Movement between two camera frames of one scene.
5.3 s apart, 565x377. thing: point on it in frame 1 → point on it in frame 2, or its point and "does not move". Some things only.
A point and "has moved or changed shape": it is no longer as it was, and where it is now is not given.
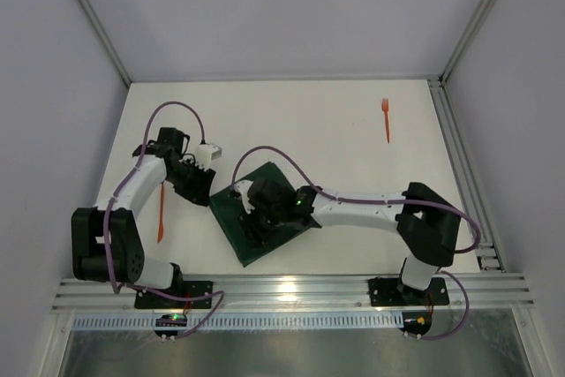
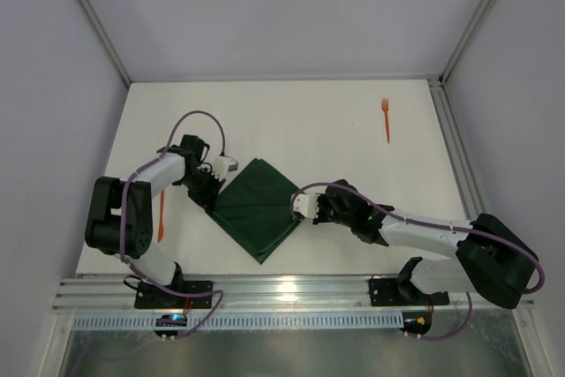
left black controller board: x=174 y=320 does not move
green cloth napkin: x=230 y=208 has moved or changed shape
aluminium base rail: x=510 y=294 does not move
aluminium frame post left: x=86 y=3 does not move
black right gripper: x=254 y=222 → x=324 y=207
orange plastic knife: x=161 y=214 does not move
